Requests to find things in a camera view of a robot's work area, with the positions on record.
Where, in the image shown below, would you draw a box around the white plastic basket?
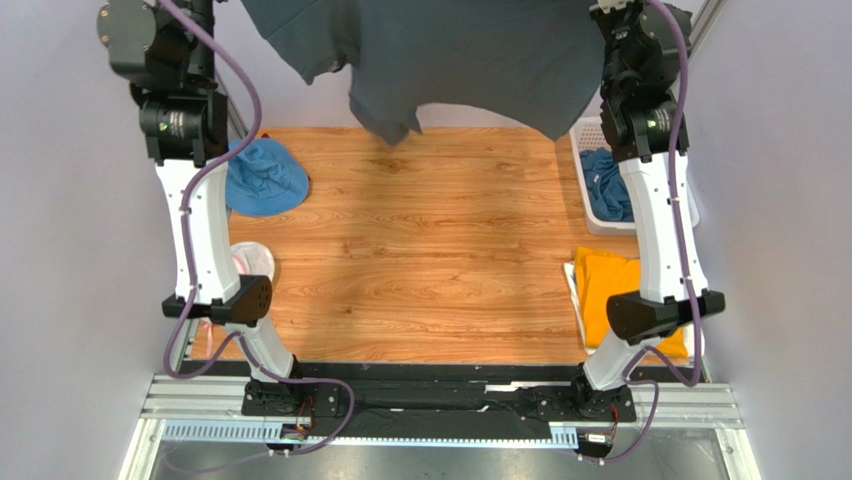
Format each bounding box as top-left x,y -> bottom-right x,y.
568,116 -> 701,237

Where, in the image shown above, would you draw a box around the grey-blue t shirt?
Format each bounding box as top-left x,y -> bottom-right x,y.
244,1 -> 604,145
579,148 -> 634,223

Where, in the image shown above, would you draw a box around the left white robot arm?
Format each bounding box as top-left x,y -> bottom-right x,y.
97,1 -> 308,417

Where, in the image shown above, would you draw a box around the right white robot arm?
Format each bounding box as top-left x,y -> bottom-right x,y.
572,1 -> 726,419

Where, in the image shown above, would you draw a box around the grey-blue t shirt in basket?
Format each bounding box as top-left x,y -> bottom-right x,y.
579,148 -> 634,223

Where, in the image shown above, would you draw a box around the folded yellow t shirt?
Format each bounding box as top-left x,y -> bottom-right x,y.
574,246 -> 690,359

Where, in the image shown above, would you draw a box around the blue bucket hat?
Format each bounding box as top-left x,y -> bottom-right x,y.
225,137 -> 311,217

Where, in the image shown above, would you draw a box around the white pink mesh laundry bag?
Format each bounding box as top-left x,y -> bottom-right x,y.
230,241 -> 276,281

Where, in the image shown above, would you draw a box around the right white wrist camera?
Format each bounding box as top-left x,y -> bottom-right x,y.
597,0 -> 633,13

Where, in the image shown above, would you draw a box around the right aluminium corner post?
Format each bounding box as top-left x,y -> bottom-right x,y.
689,0 -> 727,61

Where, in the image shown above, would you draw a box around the aluminium corner post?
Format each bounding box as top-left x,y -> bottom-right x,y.
689,0 -> 727,61
215,70 -> 249,140

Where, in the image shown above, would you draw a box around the left aluminium corner post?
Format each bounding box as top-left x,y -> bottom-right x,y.
215,70 -> 249,140

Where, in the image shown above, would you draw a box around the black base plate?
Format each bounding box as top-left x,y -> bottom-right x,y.
179,359 -> 707,442

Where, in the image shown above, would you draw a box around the aluminium frame rail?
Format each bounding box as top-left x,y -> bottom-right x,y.
120,375 -> 760,479

